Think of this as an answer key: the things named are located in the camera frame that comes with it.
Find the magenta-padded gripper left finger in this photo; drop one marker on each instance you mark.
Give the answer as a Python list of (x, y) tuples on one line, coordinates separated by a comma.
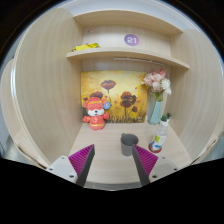
[(75, 163)]

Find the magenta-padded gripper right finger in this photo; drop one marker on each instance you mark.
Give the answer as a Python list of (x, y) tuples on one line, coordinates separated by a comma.
[(151, 163)]

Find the clear plastic drink bottle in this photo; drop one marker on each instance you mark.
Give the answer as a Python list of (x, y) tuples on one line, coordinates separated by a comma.
[(159, 136)]

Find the flat round red coaster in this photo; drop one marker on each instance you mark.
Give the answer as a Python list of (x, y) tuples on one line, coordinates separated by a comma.
[(150, 149)]

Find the grey plastic cup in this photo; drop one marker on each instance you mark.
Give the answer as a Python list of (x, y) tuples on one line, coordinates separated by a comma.
[(127, 143)]

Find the small potted green plant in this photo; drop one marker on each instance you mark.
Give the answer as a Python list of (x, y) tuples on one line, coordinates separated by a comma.
[(168, 116), (163, 118)]

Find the teal faceted vase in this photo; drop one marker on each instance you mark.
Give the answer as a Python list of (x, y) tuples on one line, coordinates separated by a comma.
[(155, 113)]

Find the red plush toy figure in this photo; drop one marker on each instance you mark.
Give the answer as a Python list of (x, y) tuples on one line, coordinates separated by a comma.
[(96, 115)]

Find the pink and white flower bouquet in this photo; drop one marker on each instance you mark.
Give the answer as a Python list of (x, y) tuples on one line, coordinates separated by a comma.
[(156, 83)]

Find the yellow poppy flower painting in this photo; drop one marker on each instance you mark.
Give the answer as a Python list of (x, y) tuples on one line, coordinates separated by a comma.
[(116, 86)]

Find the slim grey light bar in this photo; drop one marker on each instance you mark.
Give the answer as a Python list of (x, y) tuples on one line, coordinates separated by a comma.
[(140, 61)]

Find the wooden shelf unit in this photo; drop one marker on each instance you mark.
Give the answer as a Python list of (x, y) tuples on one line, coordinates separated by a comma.
[(110, 51)]

